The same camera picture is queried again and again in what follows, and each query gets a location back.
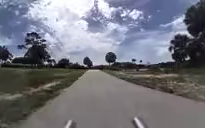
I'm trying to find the round-crowned tree on trunk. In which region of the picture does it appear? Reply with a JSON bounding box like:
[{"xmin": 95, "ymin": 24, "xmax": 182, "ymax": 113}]
[{"xmin": 104, "ymin": 51, "xmax": 118, "ymax": 67}]

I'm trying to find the small round tree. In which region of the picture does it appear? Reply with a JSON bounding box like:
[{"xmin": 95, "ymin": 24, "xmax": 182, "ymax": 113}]
[{"xmin": 82, "ymin": 56, "xmax": 94, "ymax": 69}]

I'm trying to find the grey paved path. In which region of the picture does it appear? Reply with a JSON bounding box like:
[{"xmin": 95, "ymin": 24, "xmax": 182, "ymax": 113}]
[{"xmin": 9, "ymin": 68, "xmax": 205, "ymax": 128}]

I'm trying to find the small low tree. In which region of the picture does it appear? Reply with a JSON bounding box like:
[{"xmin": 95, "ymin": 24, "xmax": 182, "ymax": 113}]
[{"xmin": 56, "ymin": 58, "xmax": 71, "ymax": 69}]

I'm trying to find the distant tree line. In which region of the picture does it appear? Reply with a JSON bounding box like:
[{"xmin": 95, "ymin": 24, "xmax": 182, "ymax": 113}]
[{"xmin": 116, "ymin": 58, "xmax": 178, "ymax": 69}]

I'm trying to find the large dark tree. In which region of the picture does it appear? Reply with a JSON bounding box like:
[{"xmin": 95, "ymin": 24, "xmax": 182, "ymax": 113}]
[{"xmin": 17, "ymin": 31, "xmax": 57, "ymax": 68}]

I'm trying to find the robot's own part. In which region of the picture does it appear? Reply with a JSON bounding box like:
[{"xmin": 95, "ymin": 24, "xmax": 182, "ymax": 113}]
[
  {"xmin": 133, "ymin": 116, "xmax": 146, "ymax": 128},
  {"xmin": 63, "ymin": 119, "xmax": 74, "ymax": 128}
]

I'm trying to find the grass verge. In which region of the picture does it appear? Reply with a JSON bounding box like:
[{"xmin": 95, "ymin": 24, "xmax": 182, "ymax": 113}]
[{"xmin": 103, "ymin": 66, "xmax": 205, "ymax": 104}]

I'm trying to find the patchy grass with sandy soil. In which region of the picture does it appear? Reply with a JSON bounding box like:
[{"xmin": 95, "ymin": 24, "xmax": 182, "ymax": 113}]
[{"xmin": 0, "ymin": 66, "xmax": 88, "ymax": 128}]

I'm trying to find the group of big trees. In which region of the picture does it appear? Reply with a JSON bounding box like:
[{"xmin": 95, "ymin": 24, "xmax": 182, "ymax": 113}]
[{"xmin": 168, "ymin": 0, "xmax": 205, "ymax": 68}]

